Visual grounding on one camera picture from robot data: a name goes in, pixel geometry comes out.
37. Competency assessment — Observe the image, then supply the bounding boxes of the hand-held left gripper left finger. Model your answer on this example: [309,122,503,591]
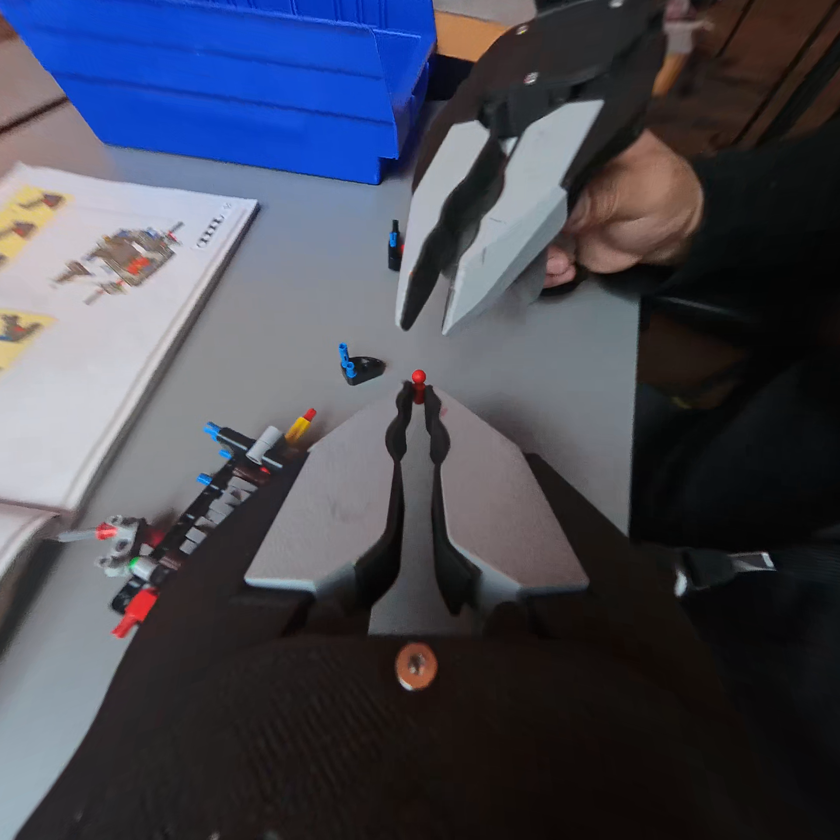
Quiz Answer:
[244,384,413,611]

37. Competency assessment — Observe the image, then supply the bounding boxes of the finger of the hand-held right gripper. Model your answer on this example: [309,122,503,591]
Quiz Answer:
[441,100,606,337]
[395,119,506,331]

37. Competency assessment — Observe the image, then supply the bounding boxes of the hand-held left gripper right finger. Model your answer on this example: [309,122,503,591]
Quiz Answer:
[423,384,589,616]

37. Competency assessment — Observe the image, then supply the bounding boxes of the black lego connector blue pins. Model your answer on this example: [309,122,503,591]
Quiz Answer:
[339,343,387,387]

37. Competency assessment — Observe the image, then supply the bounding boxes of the person's right forearm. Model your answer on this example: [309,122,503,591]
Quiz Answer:
[646,128,840,316]

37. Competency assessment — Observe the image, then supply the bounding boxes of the lego chassis assembly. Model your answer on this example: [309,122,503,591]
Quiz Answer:
[56,407,320,641]

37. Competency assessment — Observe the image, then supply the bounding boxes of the lego instruction booklet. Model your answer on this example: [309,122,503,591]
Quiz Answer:
[0,163,260,585]

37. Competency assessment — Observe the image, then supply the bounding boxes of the person's right hand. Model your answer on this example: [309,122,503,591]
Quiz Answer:
[543,128,707,291]

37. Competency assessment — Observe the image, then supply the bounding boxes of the orange wooden board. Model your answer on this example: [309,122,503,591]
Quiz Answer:
[433,10,519,63]

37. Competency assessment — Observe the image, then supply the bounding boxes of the black chair armrest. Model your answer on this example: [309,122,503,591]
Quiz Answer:
[640,292,762,329]

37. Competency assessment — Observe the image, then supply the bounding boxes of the blue plastic storage bin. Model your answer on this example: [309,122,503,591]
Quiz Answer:
[0,0,438,185]

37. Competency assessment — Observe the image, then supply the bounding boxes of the black strap with buckle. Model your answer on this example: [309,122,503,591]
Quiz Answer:
[672,550,778,595]

